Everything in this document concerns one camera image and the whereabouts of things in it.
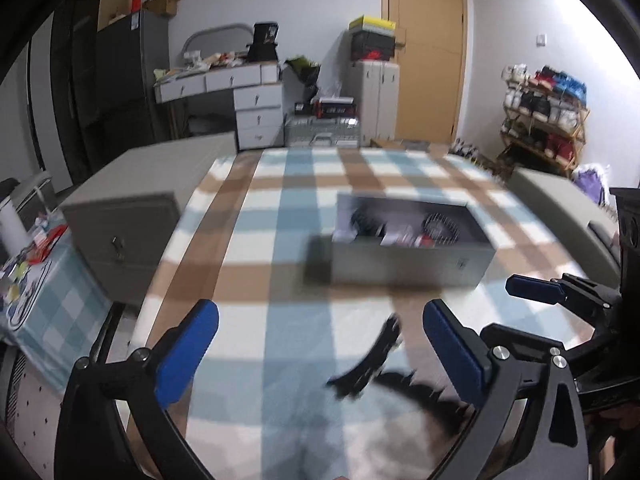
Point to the wooden door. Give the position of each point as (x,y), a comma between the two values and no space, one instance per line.
(430,51)

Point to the grey bed footboard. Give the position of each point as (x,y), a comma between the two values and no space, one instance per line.
(586,230)

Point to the plaid bed sheet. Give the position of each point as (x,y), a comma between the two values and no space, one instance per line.
(255,238)

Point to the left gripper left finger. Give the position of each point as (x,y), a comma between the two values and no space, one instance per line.
(176,357)

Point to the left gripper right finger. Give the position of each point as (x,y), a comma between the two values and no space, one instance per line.
(462,353)

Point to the grey cardboard box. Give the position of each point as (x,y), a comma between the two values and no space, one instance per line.
(427,245)

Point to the dark tall cabinet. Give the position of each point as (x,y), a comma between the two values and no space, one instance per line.
(102,83)

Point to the black hat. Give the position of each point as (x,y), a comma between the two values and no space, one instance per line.
(264,45)

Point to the silver suitcase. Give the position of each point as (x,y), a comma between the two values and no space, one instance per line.
(313,132)

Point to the grey nightstand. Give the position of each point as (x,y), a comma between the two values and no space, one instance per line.
(123,216)

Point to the wooden shoe rack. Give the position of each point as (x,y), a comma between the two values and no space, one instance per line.
(545,114)

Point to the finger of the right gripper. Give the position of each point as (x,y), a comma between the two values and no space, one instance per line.
(535,289)

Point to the white drawer desk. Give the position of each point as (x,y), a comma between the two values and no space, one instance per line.
(249,96)

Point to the black bat hair clip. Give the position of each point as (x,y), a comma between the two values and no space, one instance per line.
(451,414)

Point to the stacked shoe boxes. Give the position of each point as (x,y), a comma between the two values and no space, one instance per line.
(373,39)

